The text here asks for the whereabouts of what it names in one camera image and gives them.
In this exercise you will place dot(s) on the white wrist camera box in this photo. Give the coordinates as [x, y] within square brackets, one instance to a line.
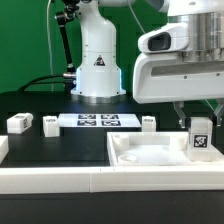
[169, 38]

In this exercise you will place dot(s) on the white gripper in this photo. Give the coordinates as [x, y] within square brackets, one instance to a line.
[165, 77]

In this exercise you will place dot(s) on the white sheet with tags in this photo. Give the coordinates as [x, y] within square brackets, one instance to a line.
[98, 120]

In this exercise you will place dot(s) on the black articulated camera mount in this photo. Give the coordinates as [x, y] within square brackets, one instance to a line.
[62, 18]

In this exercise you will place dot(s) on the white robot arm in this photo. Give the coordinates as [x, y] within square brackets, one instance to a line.
[99, 78]

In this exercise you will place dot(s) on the white U-shaped fence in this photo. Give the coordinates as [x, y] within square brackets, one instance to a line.
[110, 178]

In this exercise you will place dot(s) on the white square table top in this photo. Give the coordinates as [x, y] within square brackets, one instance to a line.
[155, 149]

